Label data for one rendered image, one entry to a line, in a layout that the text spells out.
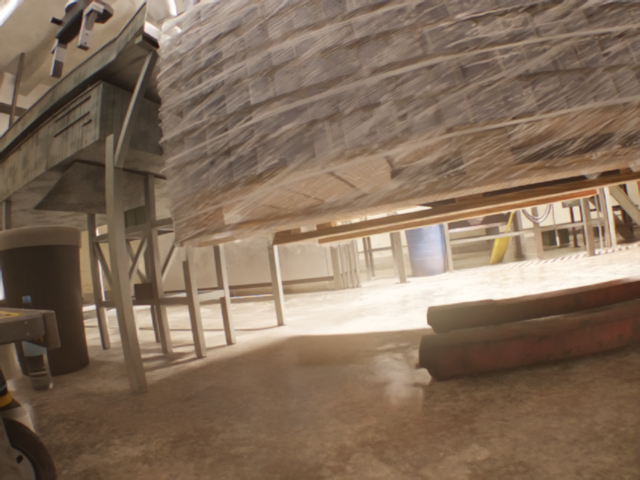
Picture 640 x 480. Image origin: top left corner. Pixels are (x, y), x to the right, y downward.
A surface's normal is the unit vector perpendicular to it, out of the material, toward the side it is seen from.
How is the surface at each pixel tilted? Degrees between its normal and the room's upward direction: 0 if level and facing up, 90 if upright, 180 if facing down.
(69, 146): 90
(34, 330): 90
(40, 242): 91
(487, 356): 90
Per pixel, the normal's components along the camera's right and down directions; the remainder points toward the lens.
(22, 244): 0.42, -0.09
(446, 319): -0.33, 0.00
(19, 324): 0.90, -0.14
